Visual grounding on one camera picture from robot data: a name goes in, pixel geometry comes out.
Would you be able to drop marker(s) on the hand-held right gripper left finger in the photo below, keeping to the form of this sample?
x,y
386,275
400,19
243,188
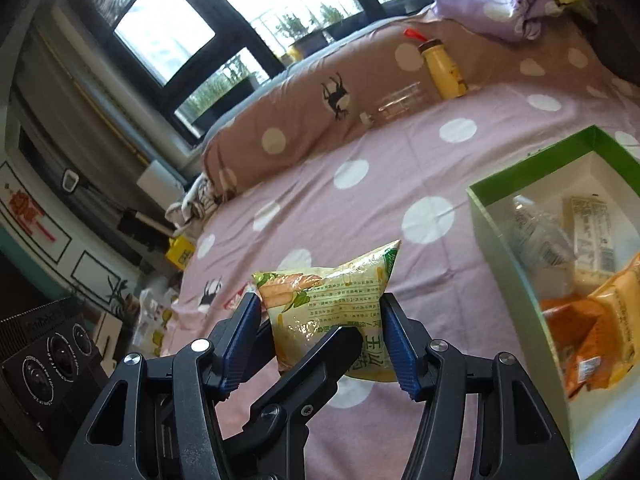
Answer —
x,y
240,340

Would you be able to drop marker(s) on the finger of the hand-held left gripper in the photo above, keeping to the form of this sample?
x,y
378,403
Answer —
x,y
320,360

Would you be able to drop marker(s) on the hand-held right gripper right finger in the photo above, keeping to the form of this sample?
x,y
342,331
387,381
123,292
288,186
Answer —
x,y
400,350

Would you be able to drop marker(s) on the yellow green snack packet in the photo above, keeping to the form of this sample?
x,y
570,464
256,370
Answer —
x,y
330,300

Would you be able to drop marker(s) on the long cream snack packet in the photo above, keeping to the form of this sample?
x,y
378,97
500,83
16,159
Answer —
x,y
590,240

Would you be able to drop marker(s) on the yellow orange snack packet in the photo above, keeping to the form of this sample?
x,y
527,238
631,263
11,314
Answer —
x,y
620,300

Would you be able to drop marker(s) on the green cardboard box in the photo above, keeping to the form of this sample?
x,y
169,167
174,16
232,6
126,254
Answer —
x,y
565,175

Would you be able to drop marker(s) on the printed white plastic bag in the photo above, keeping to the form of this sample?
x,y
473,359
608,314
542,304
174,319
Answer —
x,y
155,320

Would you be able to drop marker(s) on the yellow box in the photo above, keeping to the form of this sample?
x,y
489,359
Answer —
x,y
180,252

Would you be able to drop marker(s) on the crumpled patterned cloth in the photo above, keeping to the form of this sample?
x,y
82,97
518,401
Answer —
x,y
192,202

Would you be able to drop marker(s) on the black object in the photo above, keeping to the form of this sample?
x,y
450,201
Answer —
x,y
137,225

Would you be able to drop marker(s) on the orange snack bag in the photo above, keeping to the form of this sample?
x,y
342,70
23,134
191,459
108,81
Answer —
x,y
570,325

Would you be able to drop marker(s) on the small black white gadget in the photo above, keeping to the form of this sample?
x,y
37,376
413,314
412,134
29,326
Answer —
x,y
70,181

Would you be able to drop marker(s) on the brown polka-dot pillow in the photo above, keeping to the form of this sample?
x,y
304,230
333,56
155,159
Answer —
x,y
290,110

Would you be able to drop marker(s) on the clear plastic bottle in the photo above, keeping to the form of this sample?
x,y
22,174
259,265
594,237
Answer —
x,y
400,102

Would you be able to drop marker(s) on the long planter with greenery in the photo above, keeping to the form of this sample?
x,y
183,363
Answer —
x,y
215,90

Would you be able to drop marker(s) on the potted green plant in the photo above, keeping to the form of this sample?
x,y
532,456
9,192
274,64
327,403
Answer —
x,y
337,20
300,35

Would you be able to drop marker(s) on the black framed window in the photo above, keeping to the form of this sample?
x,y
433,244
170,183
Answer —
x,y
160,25

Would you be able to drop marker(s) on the purple polka-dot bundle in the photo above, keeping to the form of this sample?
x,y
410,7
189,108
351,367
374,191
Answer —
x,y
475,5

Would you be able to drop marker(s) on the dark grey cushion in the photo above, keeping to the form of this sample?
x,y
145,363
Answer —
x,y
620,35

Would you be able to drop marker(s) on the empty wall frame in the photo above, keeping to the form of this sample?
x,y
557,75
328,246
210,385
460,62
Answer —
x,y
95,275

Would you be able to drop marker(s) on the wall frame with red decoration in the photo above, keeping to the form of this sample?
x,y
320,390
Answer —
x,y
30,210

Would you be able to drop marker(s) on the white wall box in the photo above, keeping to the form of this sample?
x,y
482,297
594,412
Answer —
x,y
157,182

